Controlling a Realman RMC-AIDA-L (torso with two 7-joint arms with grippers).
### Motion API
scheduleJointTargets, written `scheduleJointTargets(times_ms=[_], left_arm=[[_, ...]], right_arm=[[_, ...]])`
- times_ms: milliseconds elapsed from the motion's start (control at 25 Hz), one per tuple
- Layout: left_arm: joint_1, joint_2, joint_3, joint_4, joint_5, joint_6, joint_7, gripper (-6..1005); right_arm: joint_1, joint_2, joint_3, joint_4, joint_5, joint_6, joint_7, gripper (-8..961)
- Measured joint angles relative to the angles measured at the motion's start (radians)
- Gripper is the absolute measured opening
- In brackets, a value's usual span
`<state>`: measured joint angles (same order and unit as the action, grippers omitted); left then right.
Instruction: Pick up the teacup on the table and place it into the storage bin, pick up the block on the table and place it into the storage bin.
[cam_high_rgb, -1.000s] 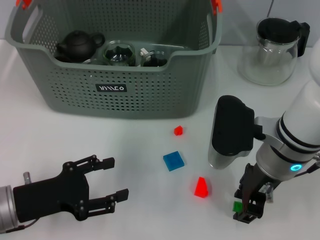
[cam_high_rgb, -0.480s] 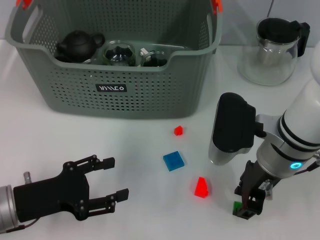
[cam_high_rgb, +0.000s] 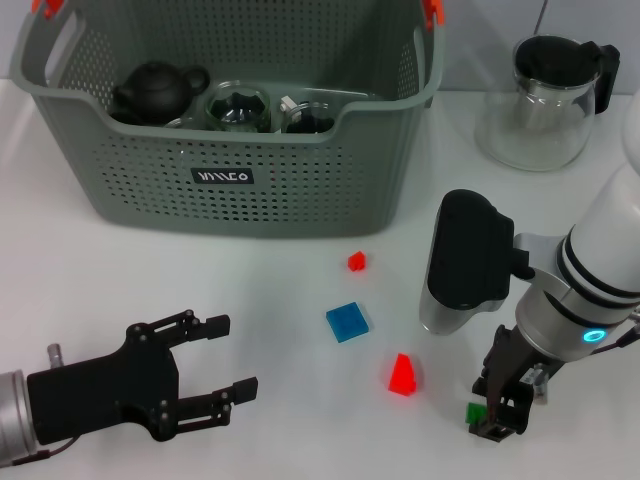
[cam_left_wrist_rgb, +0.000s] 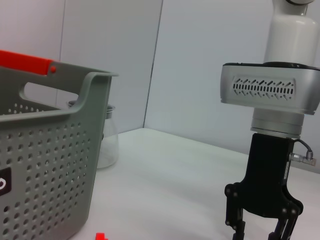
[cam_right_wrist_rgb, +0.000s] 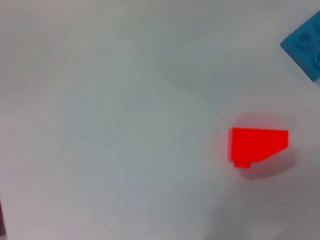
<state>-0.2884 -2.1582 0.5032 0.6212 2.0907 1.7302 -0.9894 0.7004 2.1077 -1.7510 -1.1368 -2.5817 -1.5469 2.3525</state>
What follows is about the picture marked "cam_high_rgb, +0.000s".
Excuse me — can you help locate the gripper dark cable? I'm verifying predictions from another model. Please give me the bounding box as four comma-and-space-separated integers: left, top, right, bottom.
592, 324, 640, 357
0, 434, 81, 466

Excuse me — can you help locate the grey perforated plastic storage bin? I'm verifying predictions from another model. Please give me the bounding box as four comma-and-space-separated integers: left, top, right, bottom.
8, 0, 446, 239

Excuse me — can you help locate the white toy brick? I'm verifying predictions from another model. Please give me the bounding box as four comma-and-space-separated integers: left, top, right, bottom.
279, 95, 311, 119

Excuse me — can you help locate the small silver gripper cable connector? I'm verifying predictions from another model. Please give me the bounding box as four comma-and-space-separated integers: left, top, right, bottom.
530, 367, 551, 404

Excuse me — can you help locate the glass pitcher black lid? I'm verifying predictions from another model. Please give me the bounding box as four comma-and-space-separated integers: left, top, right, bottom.
473, 33, 622, 174

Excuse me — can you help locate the bright red wedge brick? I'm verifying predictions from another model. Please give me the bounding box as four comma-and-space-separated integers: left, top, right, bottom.
387, 352, 419, 397

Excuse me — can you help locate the right gripper dark cable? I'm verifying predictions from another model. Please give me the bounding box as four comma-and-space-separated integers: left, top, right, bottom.
592, 324, 640, 357

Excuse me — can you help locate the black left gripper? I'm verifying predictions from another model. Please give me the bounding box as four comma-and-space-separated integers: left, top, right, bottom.
27, 309, 260, 446

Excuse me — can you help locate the glass teacup black holder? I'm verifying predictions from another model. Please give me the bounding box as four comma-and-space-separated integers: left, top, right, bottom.
162, 115, 206, 130
203, 81, 271, 135
282, 102, 337, 135

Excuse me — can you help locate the left gripper dark cable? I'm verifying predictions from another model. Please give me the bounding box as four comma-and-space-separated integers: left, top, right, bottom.
0, 434, 81, 466

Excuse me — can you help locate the black ceramic teapot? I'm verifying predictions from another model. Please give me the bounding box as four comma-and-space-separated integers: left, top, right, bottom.
110, 60, 211, 126

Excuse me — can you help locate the blue square four-stud brick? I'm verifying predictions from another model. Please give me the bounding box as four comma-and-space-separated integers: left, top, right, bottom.
325, 301, 372, 345

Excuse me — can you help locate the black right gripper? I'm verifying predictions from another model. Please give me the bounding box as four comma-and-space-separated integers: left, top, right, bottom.
467, 324, 566, 444

